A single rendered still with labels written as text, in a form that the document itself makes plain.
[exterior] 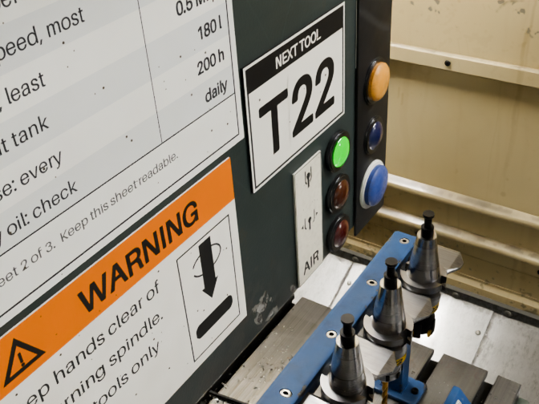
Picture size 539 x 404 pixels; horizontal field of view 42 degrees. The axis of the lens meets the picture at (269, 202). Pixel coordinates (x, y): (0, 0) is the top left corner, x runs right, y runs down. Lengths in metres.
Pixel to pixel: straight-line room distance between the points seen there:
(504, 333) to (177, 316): 1.19
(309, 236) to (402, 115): 0.92
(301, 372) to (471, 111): 0.62
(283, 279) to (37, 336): 0.19
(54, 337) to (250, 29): 0.16
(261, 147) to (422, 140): 1.01
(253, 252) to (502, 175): 0.98
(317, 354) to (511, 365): 0.65
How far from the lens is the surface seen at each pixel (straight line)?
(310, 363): 0.88
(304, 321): 1.39
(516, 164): 1.31
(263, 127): 0.36
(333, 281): 1.58
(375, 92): 0.46
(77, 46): 0.26
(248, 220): 0.37
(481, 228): 1.41
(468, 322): 1.50
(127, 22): 0.27
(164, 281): 0.33
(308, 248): 0.45
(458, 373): 1.32
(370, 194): 0.49
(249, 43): 0.34
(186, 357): 0.37
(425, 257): 0.96
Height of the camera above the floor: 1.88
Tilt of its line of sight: 35 degrees down
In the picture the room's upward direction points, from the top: 4 degrees counter-clockwise
